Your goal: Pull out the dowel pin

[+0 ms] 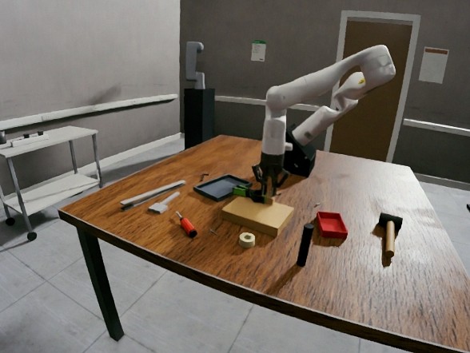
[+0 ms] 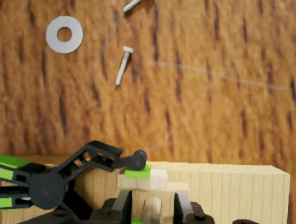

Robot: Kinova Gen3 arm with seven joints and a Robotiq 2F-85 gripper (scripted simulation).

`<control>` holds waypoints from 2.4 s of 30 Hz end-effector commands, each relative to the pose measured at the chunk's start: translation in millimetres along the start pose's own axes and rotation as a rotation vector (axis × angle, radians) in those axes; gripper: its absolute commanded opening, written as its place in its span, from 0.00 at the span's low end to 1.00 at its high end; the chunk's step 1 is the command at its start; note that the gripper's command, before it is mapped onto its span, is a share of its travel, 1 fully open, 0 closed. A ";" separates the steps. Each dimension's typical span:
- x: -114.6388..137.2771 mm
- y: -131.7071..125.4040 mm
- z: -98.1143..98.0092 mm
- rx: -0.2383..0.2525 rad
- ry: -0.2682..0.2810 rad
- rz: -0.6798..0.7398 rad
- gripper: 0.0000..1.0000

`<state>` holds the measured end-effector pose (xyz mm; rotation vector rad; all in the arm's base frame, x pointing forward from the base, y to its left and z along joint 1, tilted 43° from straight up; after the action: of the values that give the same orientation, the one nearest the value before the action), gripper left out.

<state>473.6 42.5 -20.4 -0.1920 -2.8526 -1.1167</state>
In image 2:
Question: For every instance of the pale wooden board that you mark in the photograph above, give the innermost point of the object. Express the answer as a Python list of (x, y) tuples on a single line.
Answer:
[(225, 192)]

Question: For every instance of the grey flat washer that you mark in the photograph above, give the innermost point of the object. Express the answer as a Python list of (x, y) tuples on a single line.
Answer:
[(73, 43)]

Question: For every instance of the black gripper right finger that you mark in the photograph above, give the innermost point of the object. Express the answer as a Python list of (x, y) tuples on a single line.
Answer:
[(184, 212)]

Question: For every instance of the black and green spring clamp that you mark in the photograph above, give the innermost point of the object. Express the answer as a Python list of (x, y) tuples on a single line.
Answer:
[(47, 190)]

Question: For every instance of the small grey nail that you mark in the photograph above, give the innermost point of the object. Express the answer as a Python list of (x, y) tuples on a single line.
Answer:
[(123, 64), (131, 5)]

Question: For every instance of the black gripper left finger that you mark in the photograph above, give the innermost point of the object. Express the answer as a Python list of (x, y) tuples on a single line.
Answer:
[(121, 213)]

